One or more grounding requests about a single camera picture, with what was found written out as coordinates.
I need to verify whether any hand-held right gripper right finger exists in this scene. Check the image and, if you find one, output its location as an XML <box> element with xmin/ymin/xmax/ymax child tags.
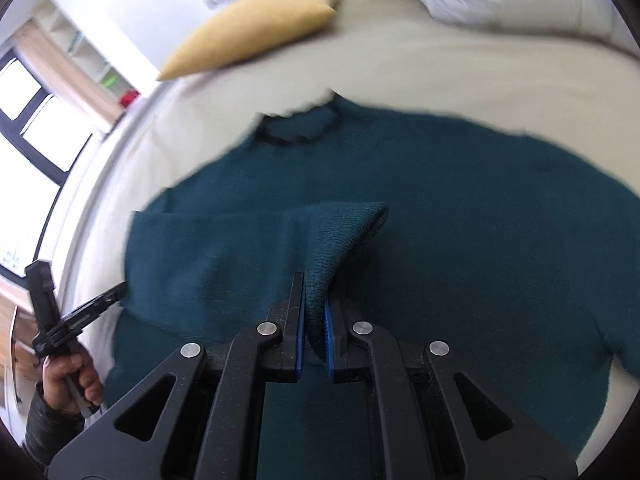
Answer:
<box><xmin>323</xmin><ymin>296</ymin><xmax>579</xmax><ymax>480</ymax></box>

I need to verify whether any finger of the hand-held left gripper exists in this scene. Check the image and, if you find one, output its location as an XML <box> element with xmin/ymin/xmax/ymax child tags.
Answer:
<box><xmin>57</xmin><ymin>281</ymin><xmax>128</xmax><ymax>333</ymax></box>
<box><xmin>25</xmin><ymin>260</ymin><xmax>58</xmax><ymax>333</ymax></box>

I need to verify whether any person's left hand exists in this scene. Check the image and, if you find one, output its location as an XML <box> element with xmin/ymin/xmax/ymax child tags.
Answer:
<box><xmin>42</xmin><ymin>344</ymin><xmax>104</xmax><ymax>417</ymax></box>

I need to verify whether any white wall shelf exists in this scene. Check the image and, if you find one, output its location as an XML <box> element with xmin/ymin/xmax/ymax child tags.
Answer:
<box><xmin>42</xmin><ymin>0</ymin><xmax>157</xmax><ymax>107</ymax></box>

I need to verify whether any yellow pillow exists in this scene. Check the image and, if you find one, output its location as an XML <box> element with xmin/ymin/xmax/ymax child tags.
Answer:
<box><xmin>156</xmin><ymin>0</ymin><xmax>344</xmax><ymax>82</ymax></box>

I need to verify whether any teal knit sweater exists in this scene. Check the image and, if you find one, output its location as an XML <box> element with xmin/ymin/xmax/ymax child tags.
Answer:
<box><xmin>102</xmin><ymin>91</ymin><xmax>637</xmax><ymax>480</ymax></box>

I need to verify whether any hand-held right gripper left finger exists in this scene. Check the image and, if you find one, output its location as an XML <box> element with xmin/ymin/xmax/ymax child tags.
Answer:
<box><xmin>47</xmin><ymin>272</ymin><xmax>307</xmax><ymax>480</ymax></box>

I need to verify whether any cream bed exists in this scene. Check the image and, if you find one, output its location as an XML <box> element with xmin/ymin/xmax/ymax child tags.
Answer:
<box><xmin>60</xmin><ymin>0</ymin><xmax>632</xmax><ymax>471</ymax></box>

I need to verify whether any black framed window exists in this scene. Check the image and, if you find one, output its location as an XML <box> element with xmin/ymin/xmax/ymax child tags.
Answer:
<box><xmin>0</xmin><ymin>45</ymin><xmax>96</xmax><ymax>281</ymax></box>

